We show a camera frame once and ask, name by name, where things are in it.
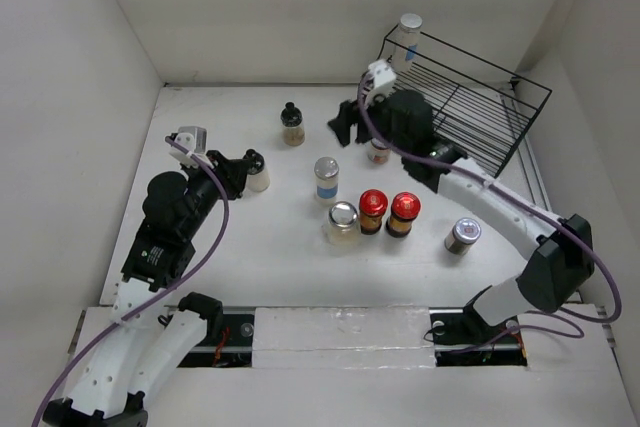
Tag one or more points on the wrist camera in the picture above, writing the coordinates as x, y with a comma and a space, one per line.
192, 139
379, 80

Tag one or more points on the metal base rail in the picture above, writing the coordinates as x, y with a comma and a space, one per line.
343, 338

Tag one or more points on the black-cap spice shaker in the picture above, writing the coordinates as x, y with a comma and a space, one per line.
293, 132

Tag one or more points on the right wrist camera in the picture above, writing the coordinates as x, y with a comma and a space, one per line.
379, 80

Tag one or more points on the white-lid spice jar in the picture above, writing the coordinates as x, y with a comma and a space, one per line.
378, 152

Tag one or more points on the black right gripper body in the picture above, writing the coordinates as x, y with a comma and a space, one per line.
354, 111

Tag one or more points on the black wire rack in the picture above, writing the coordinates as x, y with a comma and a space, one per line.
485, 108

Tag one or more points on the blue-label silver-lid jar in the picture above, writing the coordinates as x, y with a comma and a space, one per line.
326, 171

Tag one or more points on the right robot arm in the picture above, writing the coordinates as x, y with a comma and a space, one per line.
558, 252

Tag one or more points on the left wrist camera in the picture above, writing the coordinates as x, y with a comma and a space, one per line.
192, 139

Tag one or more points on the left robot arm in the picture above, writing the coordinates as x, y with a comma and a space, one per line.
113, 379

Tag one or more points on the red-lid sauce jar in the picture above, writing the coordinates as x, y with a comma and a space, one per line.
373, 205
405, 208

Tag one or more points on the white bottle black cap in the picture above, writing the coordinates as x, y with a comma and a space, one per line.
258, 179

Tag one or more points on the dark spice jar white lid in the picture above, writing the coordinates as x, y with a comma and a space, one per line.
462, 236

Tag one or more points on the clear jar silver lid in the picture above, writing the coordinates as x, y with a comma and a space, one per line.
342, 227

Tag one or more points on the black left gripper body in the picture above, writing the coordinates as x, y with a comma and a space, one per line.
232, 189

